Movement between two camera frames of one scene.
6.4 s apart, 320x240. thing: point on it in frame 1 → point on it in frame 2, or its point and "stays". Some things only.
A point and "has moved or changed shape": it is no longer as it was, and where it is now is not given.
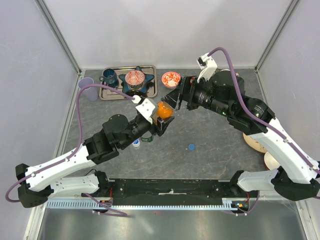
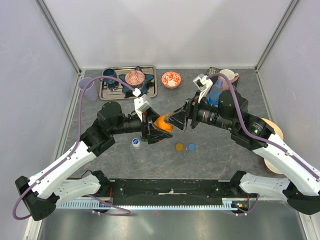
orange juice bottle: (164, 109) has moved or changed shape
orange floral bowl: (170, 80) stays
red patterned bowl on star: (135, 79) stays
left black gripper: (161, 128) → (153, 135)
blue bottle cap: (191, 146) stays
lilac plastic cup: (89, 93) stays
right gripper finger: (172, 98) → (179, 117)
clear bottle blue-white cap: (136, 144) stays
